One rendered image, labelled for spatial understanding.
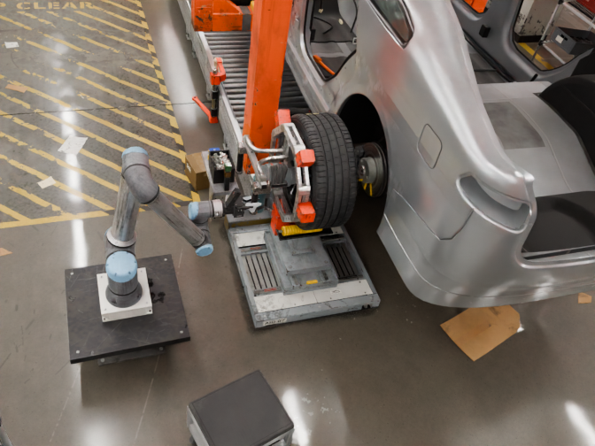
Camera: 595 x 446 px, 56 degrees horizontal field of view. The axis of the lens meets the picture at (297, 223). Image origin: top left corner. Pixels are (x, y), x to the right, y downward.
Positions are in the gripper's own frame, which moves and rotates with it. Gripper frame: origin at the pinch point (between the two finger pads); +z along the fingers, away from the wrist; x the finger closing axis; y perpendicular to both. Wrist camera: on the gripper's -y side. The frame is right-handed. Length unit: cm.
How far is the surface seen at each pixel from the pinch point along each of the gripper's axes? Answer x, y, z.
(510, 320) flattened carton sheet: 55, 82, 167
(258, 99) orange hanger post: -57, -26, 12
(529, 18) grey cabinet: -313, 51, 419
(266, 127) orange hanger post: -57, -5, 19
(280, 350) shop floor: 44, 83, 10
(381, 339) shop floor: 49, 83, 74
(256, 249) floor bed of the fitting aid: -31, 75, 13
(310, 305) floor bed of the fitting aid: 21, 75, 35
